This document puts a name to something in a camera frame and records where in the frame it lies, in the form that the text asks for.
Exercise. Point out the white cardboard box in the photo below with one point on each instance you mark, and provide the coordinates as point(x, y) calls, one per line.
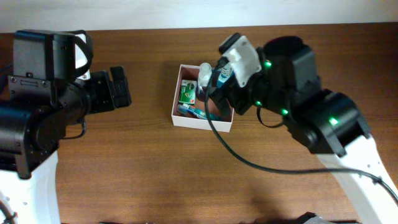
point(190, 72)

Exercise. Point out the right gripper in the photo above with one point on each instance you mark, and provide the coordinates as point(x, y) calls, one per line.
point(230, 94)

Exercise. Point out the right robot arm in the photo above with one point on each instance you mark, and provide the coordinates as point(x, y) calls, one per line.
point(282, 77)

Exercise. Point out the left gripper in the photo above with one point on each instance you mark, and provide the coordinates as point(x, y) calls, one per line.
point(104, 91)

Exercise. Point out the blue white toothbrush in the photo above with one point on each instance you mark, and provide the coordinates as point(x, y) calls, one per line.
point(188, 109)

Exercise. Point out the teal mouthwash bottle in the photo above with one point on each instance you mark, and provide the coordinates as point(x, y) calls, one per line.
point(225, 73)

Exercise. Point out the clear dark liquid bottle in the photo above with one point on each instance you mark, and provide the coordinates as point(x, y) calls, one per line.
point(204, 75)

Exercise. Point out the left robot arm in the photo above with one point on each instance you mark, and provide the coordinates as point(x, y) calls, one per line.
point(51, 88)

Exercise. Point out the teal white toothpaste tube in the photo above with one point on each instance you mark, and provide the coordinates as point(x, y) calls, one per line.
point(212, 116)

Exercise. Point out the green Dettol soap box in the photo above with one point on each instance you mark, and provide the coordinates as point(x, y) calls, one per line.
point(188, 92)

